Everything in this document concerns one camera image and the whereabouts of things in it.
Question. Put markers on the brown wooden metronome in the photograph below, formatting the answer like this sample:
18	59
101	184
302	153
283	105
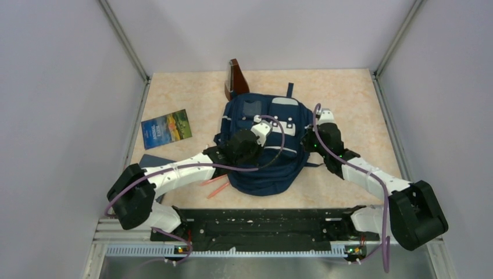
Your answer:
235	83

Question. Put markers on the blue Animal Farm book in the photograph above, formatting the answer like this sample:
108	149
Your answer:
166	129

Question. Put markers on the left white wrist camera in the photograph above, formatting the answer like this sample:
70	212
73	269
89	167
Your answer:
261	129

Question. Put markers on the aluminium frame rail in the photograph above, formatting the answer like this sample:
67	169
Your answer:
131	254

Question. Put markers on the navy blue backpack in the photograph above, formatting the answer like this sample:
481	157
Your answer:
283	156

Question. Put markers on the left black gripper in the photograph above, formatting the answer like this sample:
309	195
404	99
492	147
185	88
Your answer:
259	150

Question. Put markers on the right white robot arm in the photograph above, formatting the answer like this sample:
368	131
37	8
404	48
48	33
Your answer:
411	215

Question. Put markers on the dark blue notebook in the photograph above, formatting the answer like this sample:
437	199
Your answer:
153	161

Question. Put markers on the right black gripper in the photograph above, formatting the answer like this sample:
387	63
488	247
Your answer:
306	139

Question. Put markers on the orange pen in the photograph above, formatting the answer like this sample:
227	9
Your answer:
217	190
213	180

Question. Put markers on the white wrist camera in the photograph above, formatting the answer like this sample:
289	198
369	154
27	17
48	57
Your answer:
261	129
324	116

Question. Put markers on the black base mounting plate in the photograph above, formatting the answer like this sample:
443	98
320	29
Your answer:
269	230

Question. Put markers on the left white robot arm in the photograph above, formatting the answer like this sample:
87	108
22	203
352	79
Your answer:
133	196

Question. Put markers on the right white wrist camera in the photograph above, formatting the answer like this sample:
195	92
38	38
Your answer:
324	116

